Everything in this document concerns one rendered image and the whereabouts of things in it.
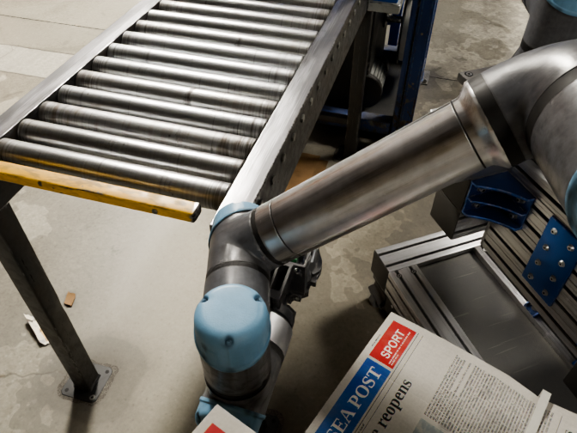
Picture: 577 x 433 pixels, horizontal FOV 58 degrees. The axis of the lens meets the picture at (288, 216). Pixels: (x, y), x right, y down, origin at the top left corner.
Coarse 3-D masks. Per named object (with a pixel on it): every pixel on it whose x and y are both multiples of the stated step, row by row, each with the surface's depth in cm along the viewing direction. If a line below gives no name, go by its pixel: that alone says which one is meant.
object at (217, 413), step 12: (216, 408) 31; (204, 420) 30; (216, 420) 30; (228, 420) 30; (192, 432) 30; (204, 432) 30; (216, 432) 30; (228, 432) 30; (240, 432) 30; (252, 432) 30
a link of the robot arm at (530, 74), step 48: (576, 48) 42; (480, 96) 47; (528, 96) 44; (384, 144) 53; (432, 144) 50; (480, 144) 48; (288, 192) 58; (336, 192) 54; (384, 192) 52; (432, 192) 53; (240, 240) 59; (288, 240) 57
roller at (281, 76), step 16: (112, 48) 120; (128, 48) 119; (144, 48) 119; (160, 64) 117; (176, 64) 116; (192, 64) 115; (208, 64) 115; (224, 64) 114; (240, 64) 114; (256, 64) 113; (272, 80) 112; (288, 80) 111
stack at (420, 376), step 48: (384, 336) 62; (432, 336) 62; (384, 384) 57; (432, 384) 57; (480, 384) 57; (336, 432) 53; (384, 432) 53; (432, 432) 53; (480, 432) 53; (528, 432) 53; (576, 432) 53
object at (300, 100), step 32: (352, 0) 138; (320, 32) 125; (352, 32) 143; (320, 64) 113; (288, 96) 104; (320, 96) 118; (288, 128) 96; (256, 160) 90; (288, 160) 100; (256, 192) 84
